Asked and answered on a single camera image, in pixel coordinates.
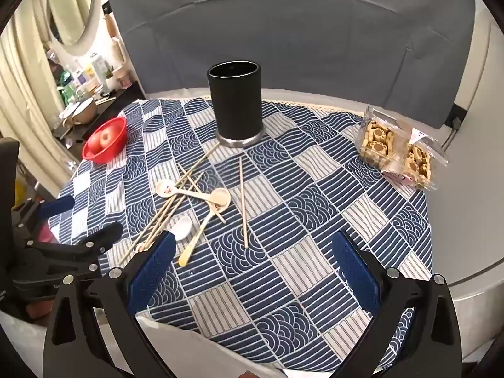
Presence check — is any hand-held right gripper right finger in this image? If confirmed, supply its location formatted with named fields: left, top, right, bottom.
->
left=332, top=230, right=462, bottom=378

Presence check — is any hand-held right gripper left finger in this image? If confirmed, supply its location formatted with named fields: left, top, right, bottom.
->
left=43, top=230, right=178, bottom=378

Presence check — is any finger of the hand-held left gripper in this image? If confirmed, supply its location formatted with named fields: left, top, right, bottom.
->
left=27, top=221, right=124, bottom=281
left=12, top=195, right=75, bottom=241

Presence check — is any plain white ceramic spoon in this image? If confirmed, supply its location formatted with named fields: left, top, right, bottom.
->
left=171, top=216, right=193, bottom=242

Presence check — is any white printed ceramic spoon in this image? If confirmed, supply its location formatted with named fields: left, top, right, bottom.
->
left=155, top=180, right=211, bottom=199

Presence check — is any beige long-handled spoon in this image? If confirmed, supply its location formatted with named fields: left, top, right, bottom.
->
left=178, top=188, right=232, bottom=267

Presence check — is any group of wooden chopsticks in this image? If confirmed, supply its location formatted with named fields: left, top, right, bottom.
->
left=118, top=142, right=249, bottom=264

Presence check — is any black cylindrical utensil holder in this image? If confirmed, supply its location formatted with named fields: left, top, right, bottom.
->
left=207, top=60, right=265, bottom=149

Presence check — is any red plastic bowl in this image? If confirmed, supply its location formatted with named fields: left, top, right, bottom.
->
left=82, top=117, right=128, bottom=164

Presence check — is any blue patterned tablecloth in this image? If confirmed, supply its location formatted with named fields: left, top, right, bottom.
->
left=47, top=96, right=434, bottom=375

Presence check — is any red apple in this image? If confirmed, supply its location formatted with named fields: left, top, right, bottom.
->
left=89, top=125, right=118, bottom=153

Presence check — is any beige bowl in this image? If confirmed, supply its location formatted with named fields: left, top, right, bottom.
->
left=71, top=98, right=98, bottom=124

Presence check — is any cream curtain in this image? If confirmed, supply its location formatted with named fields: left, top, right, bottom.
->
left=0, top=0, right=75, bottom=201

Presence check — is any clear plastic cookie container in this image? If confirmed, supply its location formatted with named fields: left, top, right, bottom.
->
left=355, top=106, right=450, bottom=192

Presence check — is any dark wooden shelf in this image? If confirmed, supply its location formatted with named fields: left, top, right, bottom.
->
left=51, top=81, right=146, bottom=162

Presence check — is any white bottle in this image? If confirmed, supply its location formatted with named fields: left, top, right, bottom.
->
left=90, top=53, right=107, bottom=89

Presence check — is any grey backdrop sheet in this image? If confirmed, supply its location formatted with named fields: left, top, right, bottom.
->
left=103, top=0, right=478, bottom=129

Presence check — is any grey cable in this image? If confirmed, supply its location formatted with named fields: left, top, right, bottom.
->
left=441, top=124, right=461, bottom=150

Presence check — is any round wall mirror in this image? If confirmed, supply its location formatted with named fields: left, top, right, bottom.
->
left=46, top=0, right=103, bottom=56

